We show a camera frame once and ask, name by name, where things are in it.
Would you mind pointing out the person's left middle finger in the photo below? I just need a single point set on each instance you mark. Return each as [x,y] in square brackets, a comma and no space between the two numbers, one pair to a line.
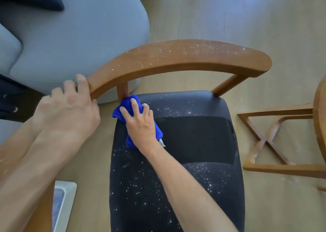
[70,88]

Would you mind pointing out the grey sofa cushion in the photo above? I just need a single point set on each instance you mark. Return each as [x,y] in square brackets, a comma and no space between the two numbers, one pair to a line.
[9,48]

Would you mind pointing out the wooden chair with dark seat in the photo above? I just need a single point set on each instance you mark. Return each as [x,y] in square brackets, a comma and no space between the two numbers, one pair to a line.
[198,142]

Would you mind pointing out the person's left little finger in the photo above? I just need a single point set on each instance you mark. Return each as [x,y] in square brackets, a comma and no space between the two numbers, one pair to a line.
[45,100]

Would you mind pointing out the person's left forearm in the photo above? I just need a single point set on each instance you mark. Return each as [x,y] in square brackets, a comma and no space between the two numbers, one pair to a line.
[30,168]

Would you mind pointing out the blue cleaning cloth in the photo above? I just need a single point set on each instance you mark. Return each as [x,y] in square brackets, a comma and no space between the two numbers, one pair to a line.
[122,104]

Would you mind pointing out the person's right forearm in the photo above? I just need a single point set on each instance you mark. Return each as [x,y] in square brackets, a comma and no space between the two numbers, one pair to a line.
[186,191]

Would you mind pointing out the person's right hand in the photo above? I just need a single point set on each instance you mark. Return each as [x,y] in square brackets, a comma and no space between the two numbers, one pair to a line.
[141,131]

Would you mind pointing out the white rectangular box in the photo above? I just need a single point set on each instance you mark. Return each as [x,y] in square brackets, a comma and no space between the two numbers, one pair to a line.
[66,201]

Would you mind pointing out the person's left thumb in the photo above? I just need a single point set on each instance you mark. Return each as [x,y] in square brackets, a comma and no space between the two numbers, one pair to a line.
[94,102]

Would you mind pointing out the dark patterned fabric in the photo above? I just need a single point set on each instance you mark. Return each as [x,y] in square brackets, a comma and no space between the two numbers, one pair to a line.
[15,99]

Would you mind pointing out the person's left hand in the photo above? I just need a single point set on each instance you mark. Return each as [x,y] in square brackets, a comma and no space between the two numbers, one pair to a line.
[66,117]

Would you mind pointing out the grey fabric sofa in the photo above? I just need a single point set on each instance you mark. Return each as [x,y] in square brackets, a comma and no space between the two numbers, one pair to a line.
[81,35]

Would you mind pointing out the person's right middle finger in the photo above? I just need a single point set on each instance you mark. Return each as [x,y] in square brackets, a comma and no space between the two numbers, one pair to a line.
[136,105]

